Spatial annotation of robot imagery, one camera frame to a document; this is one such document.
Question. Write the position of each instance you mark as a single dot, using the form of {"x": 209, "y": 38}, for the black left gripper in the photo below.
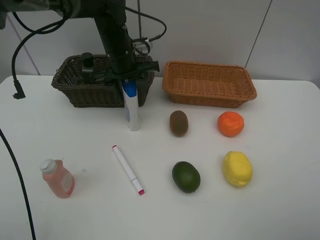
{"x": 128, "y": 67}

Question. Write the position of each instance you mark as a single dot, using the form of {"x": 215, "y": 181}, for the white blue shampoo bottle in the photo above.
{"x": 131, "y": 104}

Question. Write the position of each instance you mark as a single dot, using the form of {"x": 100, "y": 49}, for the dark green pump bottle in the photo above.
{"x": 88, "y": 66}

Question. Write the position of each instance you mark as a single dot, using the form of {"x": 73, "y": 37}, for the brown kiwi fruit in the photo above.
{"x": 178, "y": 123}

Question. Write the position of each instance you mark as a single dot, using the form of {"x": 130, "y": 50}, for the white pink marker pen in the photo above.
{"x": 128, "y": 170}

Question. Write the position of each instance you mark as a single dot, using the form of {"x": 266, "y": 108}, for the orange fruit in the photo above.
{"x": 230, "y": 123}

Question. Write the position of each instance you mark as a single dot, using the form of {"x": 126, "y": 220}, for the green avocado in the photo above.
{"x": 186, "y": 177}

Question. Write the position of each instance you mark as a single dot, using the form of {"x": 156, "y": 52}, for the pink bottle white cap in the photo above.
{"x": 58, "y": 178}

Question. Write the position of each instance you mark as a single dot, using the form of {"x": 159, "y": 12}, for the yellow lemon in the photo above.
{"x": 237, "y": 169}

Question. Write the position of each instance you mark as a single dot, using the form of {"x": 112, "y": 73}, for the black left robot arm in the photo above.
{"x": 110, "y": 19}

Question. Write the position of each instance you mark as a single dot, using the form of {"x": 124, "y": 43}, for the dark brown wicker basket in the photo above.
{"x": 104, "y": 93}

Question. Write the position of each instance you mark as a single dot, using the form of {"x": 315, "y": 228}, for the orange wicker basket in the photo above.
{"x": 214, "y": 85}

